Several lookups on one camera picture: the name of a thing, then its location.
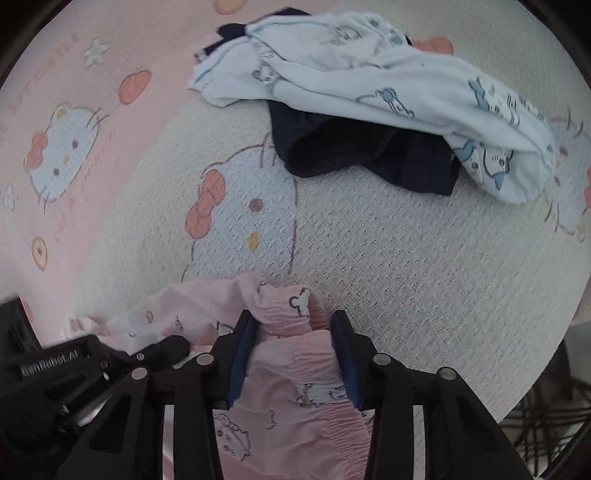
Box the navy garment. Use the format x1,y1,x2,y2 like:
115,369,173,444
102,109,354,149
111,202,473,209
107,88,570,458
217,7,460,197

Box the black wire rack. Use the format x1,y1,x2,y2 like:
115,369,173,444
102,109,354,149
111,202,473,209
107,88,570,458
501,342,591,476

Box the pink white printed blanket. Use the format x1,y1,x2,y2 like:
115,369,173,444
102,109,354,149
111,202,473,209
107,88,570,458
0,0,591,462

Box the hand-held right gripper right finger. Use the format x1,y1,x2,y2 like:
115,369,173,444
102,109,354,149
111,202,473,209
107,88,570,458
331,309,534,480

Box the white blue printed garment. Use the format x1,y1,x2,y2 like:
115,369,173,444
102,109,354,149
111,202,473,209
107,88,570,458
186,11,557,205

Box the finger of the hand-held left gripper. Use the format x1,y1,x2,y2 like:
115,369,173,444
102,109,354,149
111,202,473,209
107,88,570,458
131,335,191,372

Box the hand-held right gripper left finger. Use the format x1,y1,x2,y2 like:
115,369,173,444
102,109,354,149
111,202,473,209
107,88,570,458
55,309,254,480

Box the pink printed pajama pants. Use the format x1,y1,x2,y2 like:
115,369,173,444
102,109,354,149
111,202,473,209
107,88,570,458
69,272,377,480

